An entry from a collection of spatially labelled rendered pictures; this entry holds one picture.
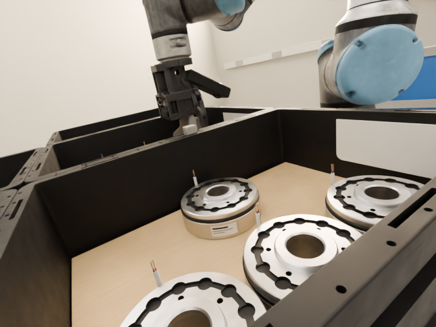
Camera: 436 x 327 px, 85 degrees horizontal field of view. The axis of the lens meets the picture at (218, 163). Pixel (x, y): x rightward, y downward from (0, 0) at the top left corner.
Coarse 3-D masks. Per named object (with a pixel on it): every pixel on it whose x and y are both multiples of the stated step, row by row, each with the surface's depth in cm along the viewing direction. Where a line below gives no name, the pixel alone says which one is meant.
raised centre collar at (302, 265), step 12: (300, 228) 21; (312, 228) 21; (276, 240) 20; (288, 240) 20; (324, 240) 19; (276, 252) 19; (288, 252) 19; (324, 252) 18; (336, 252) 18; (288, 264) 18; (300, 264) 17; (312, 264) 17; (324, 264) 17
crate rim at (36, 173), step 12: (216, 108) 61; (228, 108) 56; (240, 108) 52; (252, 108) 48; (264, 108) 46; (156, 120) 62; (228, 120) 41; (108, 132) 56; (60, 144) 52; (48, 156) 41; (108, 156) 32; (36, 168) 33; (72, 168) 30; (24, 180) 28
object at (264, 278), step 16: (272, 224) 23; (288, 224) 22; (304, 224) 22; (320, 224) 22; (336, 224) 21; (256, 240) 21; (272, 240) 21; (336, 240) 20; (352, 240) 20; (256, 256) 20; (272, 256) 19; (256, 272) 18; (272, 272) 18; (288, 272) 18; (272, 288) 16; (288, 288) 17
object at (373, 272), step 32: (224, 128) 37; (32, 192) 24; (416, 192) 12; (0, 224) 18; (384, 224) 11; (416, 224) 10; (0, 256) 14; (352, 256) 9; (384, 256) 9; (416, 256) 10; (320, 288) 8; (352, 288) 8; (384, 288) 9; (256, 320) 8; (288, 320) 7; (320, 320) 7; (352, 320) 8
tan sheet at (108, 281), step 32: (288, 192) 34; (320, 192) 33; (160, 224) 32; (256, 224) 29; (96, 256) 28; (128, 256) 27; (160, 256) 26; (192, 256) 25; (224, 256) 25; (96, 288) 24; (128, 288) 23; (96, 320) 20
